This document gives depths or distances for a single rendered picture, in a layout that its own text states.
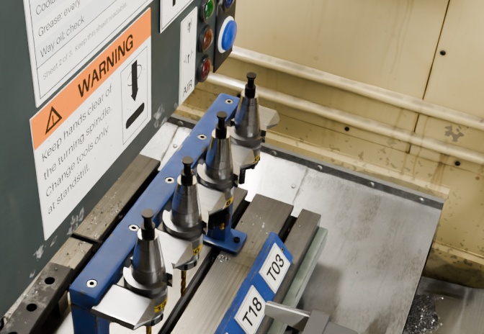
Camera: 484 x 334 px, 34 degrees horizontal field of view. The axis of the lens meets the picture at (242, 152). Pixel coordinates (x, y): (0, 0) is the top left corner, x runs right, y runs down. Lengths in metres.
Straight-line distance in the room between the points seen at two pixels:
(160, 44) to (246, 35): 1.02
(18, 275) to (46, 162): 0.08
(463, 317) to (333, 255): 0.32
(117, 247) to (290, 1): 0.71
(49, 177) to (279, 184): 1.25
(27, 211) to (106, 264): 0.52
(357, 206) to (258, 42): 0.41
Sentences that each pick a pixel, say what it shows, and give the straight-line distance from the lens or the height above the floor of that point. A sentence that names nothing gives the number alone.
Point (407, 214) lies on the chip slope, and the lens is 1.74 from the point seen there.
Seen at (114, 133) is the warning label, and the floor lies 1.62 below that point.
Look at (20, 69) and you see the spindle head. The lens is 0.48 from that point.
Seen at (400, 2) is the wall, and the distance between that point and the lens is 1.52.
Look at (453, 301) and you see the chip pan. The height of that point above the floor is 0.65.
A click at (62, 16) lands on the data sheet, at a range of 0.50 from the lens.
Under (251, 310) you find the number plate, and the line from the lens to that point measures 1.37.
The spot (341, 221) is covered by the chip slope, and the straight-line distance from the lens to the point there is 1.73.
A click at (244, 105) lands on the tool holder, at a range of 1.22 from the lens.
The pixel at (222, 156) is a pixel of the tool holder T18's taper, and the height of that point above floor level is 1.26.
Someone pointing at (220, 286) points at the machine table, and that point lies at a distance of 1.45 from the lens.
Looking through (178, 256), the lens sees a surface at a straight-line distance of 1.06.
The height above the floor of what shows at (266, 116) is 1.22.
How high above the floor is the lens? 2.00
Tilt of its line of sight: 40 degrees down
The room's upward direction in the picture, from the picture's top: 5 degrees clockwise
